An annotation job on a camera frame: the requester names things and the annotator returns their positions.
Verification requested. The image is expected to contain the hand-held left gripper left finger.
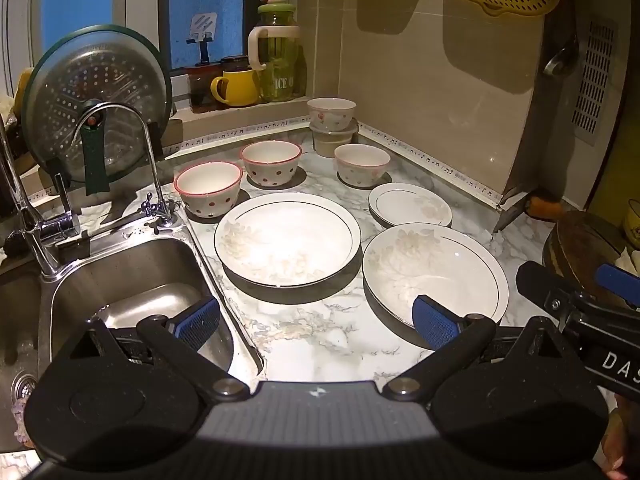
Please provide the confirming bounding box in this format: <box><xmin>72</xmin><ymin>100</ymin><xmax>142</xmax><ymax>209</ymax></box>
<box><xmin>74</xmin><ymin>296</ymin><xmax>251</xmax><ymax>403</ymax></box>

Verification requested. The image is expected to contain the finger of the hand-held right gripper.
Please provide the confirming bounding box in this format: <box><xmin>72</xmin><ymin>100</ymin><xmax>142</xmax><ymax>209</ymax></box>
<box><xmin>515</xmin><ymin>260</ymin><xmax>587</xmax><ymax>321</ymax></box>
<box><xmin>594</xmin><ymin>263</ymin><xmax>640</xmax><ymax>309</ymax></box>

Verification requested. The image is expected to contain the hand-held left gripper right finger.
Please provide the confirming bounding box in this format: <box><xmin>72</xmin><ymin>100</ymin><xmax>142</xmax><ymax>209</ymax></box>
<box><xmin>382</xmin><ymin>294</ymin><xmax>565</xmax><ymax>403</ymax></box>

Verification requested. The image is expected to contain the large white floral plate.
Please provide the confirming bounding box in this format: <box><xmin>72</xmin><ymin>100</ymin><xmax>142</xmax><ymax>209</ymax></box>
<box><xmin>362</xmin><ymin>223</ymin><xmax>510</xmax><ymax>328</ymax></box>
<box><xmin>214</xmin><ymin>192</ymin><xmax>362</xmax><ymax>289</ymax></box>

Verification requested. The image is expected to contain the small white floral plate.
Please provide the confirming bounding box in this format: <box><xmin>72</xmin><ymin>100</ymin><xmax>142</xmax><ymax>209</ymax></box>
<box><xmin>368</xmin><ymin>182</ymin><xmax>453</xmax><ymax>228</ymax></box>

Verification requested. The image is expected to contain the red-rimmed dotted bowl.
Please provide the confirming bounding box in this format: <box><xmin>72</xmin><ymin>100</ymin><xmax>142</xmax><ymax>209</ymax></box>
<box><xmin>241</xmin><ymin>140</ymin><xmax>303</xmax><ymax>188</ymax></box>
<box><xmin>173</xmin><ymin>161</ymin><xmax>244</xmax><ymax>219</ymax></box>

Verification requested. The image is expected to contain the pink-rimmed dotted bowl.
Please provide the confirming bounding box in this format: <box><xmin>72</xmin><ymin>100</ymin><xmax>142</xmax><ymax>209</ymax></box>
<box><xmin>334</xmin><ymin>143</ymin><xmax>391</xmax><ymax>188</ymax></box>

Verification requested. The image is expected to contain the person's right hand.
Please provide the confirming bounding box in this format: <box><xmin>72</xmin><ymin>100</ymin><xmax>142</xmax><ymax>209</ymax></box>
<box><xmin>602</xmin><ymin>392</ymin><xmax>640</xmax><ymax>480</ymax></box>

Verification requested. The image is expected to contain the round wooden cutting board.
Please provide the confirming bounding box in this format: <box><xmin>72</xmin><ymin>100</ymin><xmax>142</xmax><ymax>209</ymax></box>
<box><xmin>542</xmin><ymin>210</ymin><xmax>640</xmax><ymax>307</ymax></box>

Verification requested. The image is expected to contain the yellow bowl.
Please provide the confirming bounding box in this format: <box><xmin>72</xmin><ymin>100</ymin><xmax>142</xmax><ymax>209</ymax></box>
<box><xmin>622</xmin><ymin>199</ymin><xmax>640</xmax><ymax>250</ymax></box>

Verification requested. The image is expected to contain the orange sponge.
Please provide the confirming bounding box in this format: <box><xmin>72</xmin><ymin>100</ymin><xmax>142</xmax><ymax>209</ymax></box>
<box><xmin>530</xmin><ymin>195</ymin><xmax>563</xmax><ymax>219</ymax></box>

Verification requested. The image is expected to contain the stainless steel sink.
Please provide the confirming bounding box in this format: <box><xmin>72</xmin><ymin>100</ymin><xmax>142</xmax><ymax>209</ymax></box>
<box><xmin>0</xmin><ymin>232</ymin><xmax>266</xmax><ymax>456</ymax></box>

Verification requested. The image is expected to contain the thin chrome gooseneck faucet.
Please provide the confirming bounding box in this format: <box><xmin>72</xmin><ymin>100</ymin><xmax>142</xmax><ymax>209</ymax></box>
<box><xmin>74</xmin><ymin>101</ymin><xmax>176</xmax><ymax>226</ymax></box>

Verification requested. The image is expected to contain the large chrome faucet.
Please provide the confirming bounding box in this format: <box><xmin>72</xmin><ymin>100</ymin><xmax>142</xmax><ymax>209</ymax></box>
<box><xmin>0</xmin><ymin>115</ymin><xmax>82</xmax><ymax>278</ymax></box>

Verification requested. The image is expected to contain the white vent grille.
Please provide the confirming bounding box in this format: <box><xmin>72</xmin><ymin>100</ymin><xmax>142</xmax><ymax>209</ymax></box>
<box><xmin>570</xmin><ymin>20</ymin><xmax>618</xmax><ymax>147</ymax></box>

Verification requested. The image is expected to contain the clear plastic lidded container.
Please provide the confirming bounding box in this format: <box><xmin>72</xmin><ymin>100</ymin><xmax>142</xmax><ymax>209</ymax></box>
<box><xmin>308</xmin><ymin>120</ymin><xmax>359</xmax><ymax>159</ymax></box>

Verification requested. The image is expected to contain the metal ladle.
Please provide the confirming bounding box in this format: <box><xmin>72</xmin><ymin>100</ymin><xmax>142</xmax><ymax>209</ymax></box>
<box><xmin>542</xmin><ymin>10</ymin><xmax>581</xmax><ymax>78</ymax></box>

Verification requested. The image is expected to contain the dark glass jar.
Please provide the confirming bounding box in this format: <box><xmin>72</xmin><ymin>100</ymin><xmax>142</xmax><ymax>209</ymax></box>
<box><xmin>187</xmin><ymin>63</ymin><xmax>223</xmax><ymax>113</ymax></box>

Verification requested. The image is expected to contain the white floral dotted bowl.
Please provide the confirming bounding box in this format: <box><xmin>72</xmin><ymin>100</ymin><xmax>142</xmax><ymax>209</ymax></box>
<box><xmin>306</xmin><ymin>97</ymin><xmax>357</xmax><ymax>132</ymax></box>

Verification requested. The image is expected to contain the yellow mug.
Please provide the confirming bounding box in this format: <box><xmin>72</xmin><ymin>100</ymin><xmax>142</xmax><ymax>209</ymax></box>
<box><xmin>210</xmin><ymin>68</ymin><xmax>261</xmax><ymax>107</ymax></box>

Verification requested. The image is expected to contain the glass pot lid green rim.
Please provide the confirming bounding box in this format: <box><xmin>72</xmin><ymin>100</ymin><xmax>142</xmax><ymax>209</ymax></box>
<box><xmin>21</xmin><ymin>25</ymin><xmax>173</xmax><ymax>197</ymax></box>

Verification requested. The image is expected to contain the glass pitcher green lid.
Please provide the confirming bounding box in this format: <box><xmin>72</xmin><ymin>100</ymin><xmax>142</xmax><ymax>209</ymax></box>
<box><xmin>247</xmin><ymin>0</ymin><xmax>304</xmax><ymax>103</ymax></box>

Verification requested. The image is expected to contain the pale yellow cloth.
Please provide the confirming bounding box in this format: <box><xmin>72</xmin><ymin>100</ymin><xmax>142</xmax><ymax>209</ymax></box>
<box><xmin>12</xmin><ymin>67</ymin><xmax>36</xmax><ymax>116</ymax></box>

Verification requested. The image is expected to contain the phone stand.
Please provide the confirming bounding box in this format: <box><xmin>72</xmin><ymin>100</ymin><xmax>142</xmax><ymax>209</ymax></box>
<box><xmin>186</xmin><ymin>11</ymin><xmax>218</xmax><ymax>66</ymax></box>

